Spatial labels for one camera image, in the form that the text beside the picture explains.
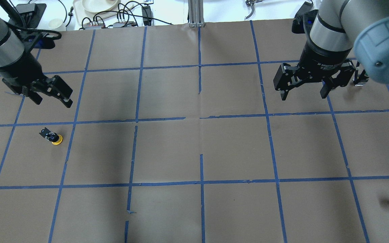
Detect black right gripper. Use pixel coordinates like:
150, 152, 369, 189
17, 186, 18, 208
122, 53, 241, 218
273, 44, 355, 101

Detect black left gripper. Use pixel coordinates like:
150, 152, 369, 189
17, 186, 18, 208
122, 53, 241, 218
0, 52, 73, 108

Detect yellow push button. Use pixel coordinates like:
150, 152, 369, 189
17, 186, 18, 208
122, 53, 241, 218
39, 127, 63, 145

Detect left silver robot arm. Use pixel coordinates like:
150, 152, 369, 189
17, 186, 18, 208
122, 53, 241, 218
0, 18, 73, 108

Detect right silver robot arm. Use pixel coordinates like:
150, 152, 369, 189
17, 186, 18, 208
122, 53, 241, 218
273, 0, 389, 101

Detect green push button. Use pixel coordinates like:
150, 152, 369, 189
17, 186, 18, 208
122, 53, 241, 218
352, 61, 369, 86

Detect black device stand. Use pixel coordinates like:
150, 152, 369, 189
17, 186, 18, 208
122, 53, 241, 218
0, 0, 47, 29

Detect white paper cup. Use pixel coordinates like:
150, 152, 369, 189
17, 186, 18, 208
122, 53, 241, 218
48, 18, 66, 32

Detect power strip with plugs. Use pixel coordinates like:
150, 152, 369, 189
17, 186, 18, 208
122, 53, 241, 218
81, 19, 139, 30

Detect metal reacher grabber tool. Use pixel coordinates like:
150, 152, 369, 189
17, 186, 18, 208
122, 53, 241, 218
244, 0, 266, 20

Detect white plate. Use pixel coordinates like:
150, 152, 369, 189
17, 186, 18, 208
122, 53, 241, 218
81, 0, 119, 14

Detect black power adapter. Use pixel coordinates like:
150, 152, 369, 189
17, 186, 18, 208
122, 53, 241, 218
141, 5, 153, 26

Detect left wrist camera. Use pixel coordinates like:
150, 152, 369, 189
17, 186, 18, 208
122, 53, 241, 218
20, 29, 62, 52

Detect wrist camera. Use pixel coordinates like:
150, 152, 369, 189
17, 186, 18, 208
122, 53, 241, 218
20, 29, 62, 52
291, 9, 318, 34

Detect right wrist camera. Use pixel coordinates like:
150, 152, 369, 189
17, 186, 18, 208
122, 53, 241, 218
291, 9, 318, 34

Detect aluminium frame post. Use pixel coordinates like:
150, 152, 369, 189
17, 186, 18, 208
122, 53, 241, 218
188, 0, 205, 28

